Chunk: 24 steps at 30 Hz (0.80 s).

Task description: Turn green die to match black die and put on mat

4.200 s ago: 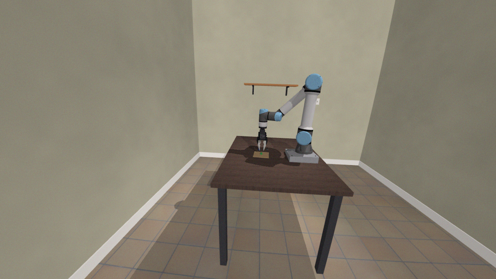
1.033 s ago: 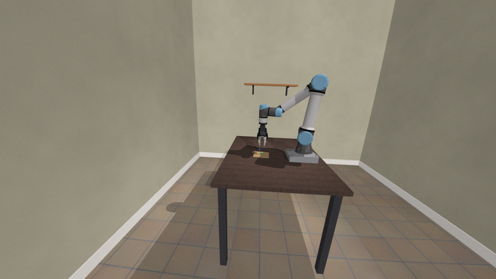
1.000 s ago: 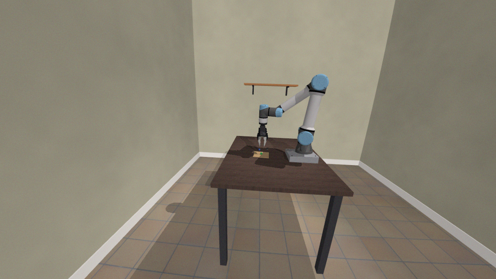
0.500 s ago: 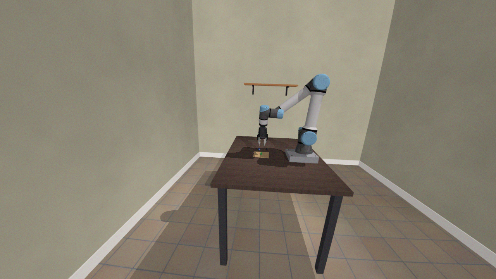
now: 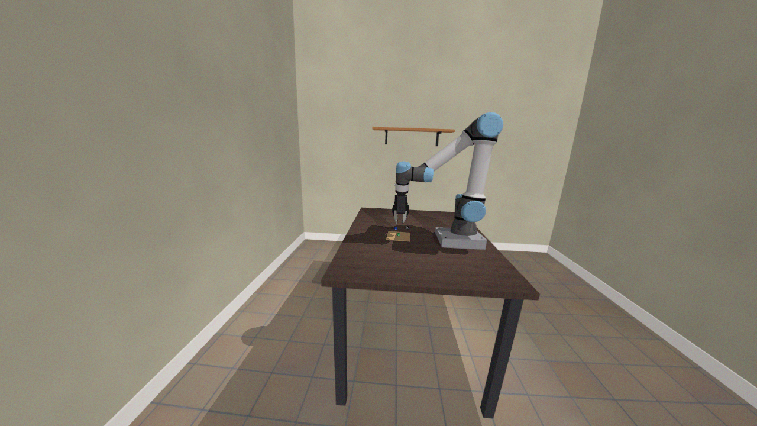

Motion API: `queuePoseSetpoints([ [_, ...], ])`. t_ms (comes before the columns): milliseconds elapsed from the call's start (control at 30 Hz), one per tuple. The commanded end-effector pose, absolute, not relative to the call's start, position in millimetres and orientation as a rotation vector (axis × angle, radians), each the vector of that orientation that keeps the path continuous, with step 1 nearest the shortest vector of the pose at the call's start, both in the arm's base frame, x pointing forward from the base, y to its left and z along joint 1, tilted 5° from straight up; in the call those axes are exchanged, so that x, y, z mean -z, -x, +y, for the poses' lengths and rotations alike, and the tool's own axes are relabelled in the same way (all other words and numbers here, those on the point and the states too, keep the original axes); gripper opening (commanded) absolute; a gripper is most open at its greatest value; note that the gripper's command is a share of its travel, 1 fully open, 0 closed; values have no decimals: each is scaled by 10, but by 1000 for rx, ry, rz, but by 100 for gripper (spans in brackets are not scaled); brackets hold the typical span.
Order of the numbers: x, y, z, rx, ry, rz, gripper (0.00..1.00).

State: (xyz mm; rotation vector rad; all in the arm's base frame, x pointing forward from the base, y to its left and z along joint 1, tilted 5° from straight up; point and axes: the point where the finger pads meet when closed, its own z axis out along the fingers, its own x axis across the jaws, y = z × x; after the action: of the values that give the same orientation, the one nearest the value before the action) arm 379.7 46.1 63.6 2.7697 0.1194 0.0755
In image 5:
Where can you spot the tan flat mat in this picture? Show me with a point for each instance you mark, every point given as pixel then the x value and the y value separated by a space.
pixel 392 235

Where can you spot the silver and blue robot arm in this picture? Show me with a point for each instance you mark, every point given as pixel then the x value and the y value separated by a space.
pixel 486 129

